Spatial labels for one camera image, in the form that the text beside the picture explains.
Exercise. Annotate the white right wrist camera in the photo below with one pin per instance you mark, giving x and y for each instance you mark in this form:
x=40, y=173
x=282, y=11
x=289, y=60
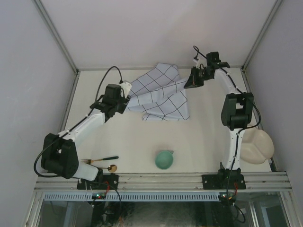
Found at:
x=197, y=62

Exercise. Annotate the cream divided plate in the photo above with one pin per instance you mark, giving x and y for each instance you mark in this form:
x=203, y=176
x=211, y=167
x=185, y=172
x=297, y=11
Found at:
x=256, y=147

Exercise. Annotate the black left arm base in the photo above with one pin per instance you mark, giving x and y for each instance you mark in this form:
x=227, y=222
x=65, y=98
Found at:
x=107, y=181

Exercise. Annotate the white black-grid tablecloth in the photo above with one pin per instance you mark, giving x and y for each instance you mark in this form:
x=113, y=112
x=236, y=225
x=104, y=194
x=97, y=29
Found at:
x=159, y=95

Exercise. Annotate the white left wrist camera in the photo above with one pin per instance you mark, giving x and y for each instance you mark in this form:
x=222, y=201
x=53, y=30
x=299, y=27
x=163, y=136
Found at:
x=126, y=86

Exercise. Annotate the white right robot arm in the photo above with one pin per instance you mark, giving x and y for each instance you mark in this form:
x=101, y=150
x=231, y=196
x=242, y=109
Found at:
x=237, y=109

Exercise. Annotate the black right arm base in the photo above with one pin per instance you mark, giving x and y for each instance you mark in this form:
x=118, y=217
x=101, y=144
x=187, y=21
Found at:
x=215, y=182

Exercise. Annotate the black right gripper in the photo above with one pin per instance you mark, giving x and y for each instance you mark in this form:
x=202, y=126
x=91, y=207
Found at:
x=193, y=81

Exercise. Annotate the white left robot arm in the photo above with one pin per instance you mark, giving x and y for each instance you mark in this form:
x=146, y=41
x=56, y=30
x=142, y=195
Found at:
x=59, y=155

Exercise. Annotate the gold fork green handle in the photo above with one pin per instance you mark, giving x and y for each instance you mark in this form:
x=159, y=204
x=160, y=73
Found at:
x=90, y=161

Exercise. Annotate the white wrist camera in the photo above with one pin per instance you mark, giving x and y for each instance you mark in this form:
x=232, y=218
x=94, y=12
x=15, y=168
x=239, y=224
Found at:
x=126, y=86
x=197, y=62

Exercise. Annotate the gold spoon green handle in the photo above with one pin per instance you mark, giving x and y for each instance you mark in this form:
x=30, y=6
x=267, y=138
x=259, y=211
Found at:
x=110, y=168

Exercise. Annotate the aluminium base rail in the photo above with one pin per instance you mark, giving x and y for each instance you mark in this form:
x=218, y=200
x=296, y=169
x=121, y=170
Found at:
x=255, y=182

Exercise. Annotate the blue slotted cable duct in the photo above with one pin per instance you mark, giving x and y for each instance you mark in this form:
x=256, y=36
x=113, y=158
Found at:
x=132, y=196

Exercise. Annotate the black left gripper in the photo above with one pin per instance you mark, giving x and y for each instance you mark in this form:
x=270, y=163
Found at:
x=123, y=102

